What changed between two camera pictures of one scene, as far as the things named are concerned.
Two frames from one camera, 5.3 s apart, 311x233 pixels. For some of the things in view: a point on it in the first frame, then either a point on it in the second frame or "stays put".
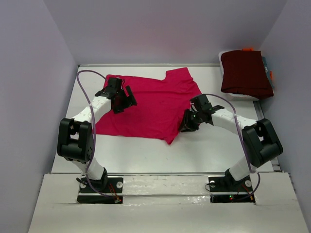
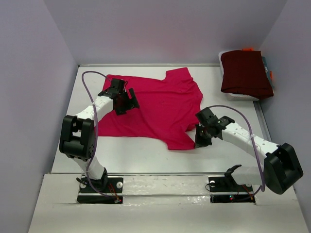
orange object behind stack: [247, 49] stays put
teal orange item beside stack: [270, 75] stays put
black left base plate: [113, 194] stays put
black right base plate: [223, 190] stays put
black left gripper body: [123, 100] stays put
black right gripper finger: [192, 127] → [199, 142]
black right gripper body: [197, 117] → [205, 135]
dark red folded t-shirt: [244, 74] stays put
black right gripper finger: [188, 117] → [198, 135]
